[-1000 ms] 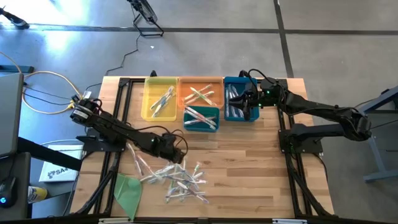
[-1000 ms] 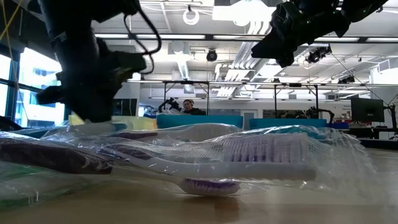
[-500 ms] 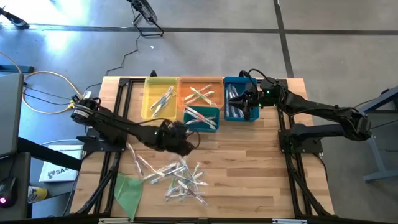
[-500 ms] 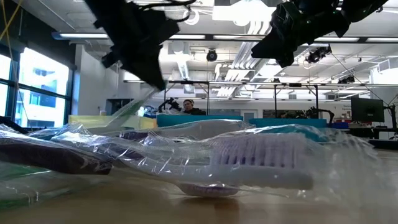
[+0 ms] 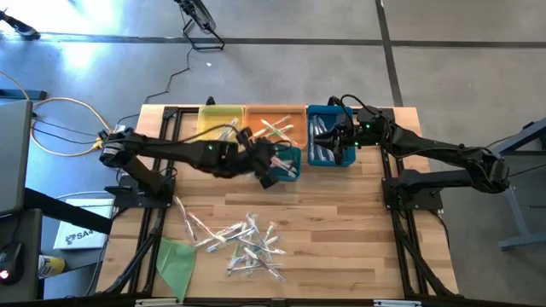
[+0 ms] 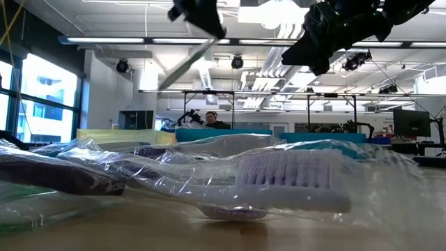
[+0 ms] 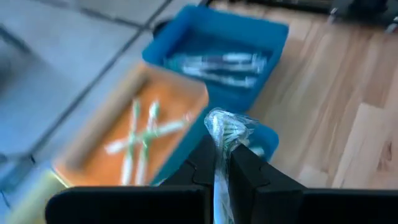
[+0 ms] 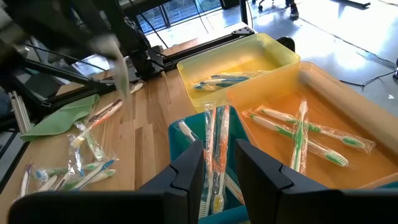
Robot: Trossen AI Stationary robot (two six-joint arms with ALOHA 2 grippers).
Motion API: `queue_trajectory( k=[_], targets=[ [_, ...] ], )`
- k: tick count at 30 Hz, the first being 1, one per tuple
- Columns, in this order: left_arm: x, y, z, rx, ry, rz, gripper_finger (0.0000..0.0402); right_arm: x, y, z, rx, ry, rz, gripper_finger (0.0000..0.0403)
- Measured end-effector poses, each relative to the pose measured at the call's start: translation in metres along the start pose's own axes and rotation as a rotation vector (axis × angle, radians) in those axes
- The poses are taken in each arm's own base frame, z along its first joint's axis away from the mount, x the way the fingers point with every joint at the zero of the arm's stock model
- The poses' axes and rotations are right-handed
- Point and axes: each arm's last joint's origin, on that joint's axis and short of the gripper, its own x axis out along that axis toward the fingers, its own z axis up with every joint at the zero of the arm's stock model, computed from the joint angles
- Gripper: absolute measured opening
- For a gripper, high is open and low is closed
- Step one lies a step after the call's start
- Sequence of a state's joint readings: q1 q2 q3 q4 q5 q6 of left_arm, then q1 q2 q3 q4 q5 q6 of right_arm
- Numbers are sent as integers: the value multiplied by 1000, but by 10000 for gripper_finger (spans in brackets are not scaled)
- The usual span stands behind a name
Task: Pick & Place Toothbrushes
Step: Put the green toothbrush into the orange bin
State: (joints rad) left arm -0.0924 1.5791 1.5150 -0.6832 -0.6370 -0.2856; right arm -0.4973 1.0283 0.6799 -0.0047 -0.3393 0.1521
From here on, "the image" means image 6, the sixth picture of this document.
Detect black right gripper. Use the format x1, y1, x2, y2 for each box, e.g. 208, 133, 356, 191
280, 0, 398, 77

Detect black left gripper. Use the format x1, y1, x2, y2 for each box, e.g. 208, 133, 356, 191
167, 0, 227, 40

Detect white blue toothbrush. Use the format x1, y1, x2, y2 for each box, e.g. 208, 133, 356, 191
158, 37, 217, 91

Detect white toothbrush purple bristles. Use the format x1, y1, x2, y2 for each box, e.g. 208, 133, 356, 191
57, 139, 431, 226

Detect clear-wrapped toothbrush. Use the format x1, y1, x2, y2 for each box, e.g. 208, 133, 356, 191
29, 137, 151, 158

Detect dark purple toothbrush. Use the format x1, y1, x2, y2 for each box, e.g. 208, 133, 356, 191
0, 146, 128, 197

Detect green toothbrush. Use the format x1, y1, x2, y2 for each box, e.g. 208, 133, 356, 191
0, 181, 123, 235

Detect white ceiling pipe bundle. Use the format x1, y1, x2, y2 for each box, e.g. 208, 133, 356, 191
259, 20, 314, 78

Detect white ceiling light panel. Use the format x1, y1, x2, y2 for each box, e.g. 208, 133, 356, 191
238, 5, 311, 26

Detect thin hanging light strip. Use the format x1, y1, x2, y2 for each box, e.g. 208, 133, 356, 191
138, 89, 446, 99

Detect large teal-blue plastic bin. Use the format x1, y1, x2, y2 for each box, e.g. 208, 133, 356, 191
278, 132, 367, 144

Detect person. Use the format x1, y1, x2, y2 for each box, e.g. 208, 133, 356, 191
204, 111, 231, 130

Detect small teal plastic bin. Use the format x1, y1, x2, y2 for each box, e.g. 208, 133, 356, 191
174, 128, 273, 143

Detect long ceiling light bar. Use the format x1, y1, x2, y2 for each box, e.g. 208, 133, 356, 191
57, 35, 446, 49

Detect blue background crate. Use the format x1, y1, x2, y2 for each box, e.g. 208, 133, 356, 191
365, 136, 393, 146

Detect black monitor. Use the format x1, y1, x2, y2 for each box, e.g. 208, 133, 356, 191
117, 109, 155, 131
392, 108, 432, 138

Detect black background desk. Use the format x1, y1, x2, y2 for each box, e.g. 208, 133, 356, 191
383, 141, 446, 157

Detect yellow plastic bin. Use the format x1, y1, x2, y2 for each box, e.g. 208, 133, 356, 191
76, 128, 177, 146

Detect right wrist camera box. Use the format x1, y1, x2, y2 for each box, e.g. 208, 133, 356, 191
302, 1, 337, 38

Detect white vent duct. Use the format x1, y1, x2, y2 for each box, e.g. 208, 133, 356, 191
187, 46, 214, 90

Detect large glass window wall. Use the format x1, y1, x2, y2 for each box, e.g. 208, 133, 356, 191
0, 52, 83, 144

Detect yellow hanging cable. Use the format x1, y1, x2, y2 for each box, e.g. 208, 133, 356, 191
0, 0, 26, 48

